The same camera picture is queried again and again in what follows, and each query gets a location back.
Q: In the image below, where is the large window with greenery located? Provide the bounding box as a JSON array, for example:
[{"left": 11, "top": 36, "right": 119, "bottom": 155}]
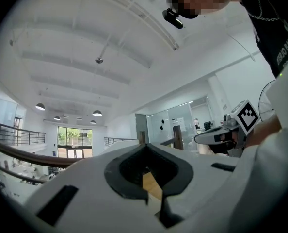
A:
[{"left": 57, "top": 126, "right": 93, "bottom": 159}]

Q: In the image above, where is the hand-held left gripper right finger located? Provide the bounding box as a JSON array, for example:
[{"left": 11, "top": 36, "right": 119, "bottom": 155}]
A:
[{"left": 146, "top": 143, "right": 241, "bottom": 229}]

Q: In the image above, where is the glass partition wall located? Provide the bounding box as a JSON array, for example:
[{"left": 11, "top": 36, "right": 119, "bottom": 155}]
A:
[{"left": 146, "top": 95, "right": 216, "bottom": 152}]

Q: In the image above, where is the person's black printed t-shirt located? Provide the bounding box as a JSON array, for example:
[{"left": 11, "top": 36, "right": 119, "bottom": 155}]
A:
[{"left": 238, "top": 0, "right": 288, "bottom": 79}]

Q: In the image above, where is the black railing with wooden handrail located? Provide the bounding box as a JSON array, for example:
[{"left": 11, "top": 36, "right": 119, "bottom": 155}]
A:
[{"left": 0, "top": 125, "right": 184, "bottom": 188}]

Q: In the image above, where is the person's right forearm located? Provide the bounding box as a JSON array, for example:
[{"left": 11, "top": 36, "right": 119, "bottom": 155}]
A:
[{"left": 245, "top": 114, "right": 283, "bottom": 148}]

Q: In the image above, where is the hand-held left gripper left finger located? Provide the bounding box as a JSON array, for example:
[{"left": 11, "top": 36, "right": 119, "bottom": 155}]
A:
[{"left": 24, "top": 143, "right": 165, "bottom": 233}]

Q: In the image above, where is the distant black stair railing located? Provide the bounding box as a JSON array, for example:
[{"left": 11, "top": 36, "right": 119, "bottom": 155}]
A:
[{"left": 104, "top": 136, "right": 138, "bottom": 147}]

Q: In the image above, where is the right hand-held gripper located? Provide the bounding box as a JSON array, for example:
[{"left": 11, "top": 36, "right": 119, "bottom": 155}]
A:
[{"left": 194, "top": 99, "right": 261, "bottom": 158}]

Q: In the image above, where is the grey door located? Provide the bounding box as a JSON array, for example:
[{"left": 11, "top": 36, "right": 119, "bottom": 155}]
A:
[{"left": 135, "top": 113, "right": 150, "bottom": 144}]

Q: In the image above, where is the ceiling mounted camera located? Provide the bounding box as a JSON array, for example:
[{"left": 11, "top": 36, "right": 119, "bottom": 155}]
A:
[{"left": 95, "top": 42, "right": 110, "bottom": 65}]

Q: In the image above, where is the person's right hand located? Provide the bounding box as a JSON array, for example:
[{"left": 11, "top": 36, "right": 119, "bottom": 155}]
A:
[{"left": 213, "top": 132, "right": 239, "bottom": 155}]

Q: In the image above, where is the silver chain necklace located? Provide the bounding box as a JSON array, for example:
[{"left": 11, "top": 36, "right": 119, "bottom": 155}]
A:
[{"left": 247, "top": 0, "right": 280, "bottom": 22}]

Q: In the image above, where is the distant black balcony railing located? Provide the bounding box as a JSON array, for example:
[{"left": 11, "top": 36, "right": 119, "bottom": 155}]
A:
[{"left": 0, "top": 119, "right": 47, "bottom": 147}]

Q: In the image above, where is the wooden table with hairpin legs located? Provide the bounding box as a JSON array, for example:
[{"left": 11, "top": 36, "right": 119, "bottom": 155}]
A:
[{"left": 142, "top": 172, "right": 163, "bottom": 201}]

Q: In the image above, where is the black head camera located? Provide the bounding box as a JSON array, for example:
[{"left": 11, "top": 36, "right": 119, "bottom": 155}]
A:
[{"left": 162, "top": 7, "right": 184, "bottom": 30}]

